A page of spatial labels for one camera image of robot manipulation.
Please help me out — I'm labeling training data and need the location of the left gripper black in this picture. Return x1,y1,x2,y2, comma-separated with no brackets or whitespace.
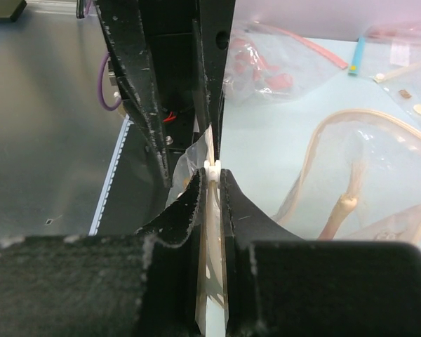
95,0,236,187

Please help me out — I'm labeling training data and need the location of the pink zipper clear bag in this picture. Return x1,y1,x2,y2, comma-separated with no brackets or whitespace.
223,21,348,104

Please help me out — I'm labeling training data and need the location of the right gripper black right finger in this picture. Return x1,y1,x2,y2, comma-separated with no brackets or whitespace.
220,169,301,336

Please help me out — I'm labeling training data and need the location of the clear dotted zip bag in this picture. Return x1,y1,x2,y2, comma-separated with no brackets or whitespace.
168,110,421,336

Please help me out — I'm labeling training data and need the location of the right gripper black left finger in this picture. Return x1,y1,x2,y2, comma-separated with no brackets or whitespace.
133,169,202,336

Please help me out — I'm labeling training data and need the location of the grey slotted cable duct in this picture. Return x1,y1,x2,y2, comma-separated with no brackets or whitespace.
88,116,132,236

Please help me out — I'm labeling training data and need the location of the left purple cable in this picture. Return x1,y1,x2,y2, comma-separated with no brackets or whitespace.
97,52,122,111

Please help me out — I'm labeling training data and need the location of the blue zipper clear bag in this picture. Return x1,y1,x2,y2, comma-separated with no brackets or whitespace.
349,21,421,77

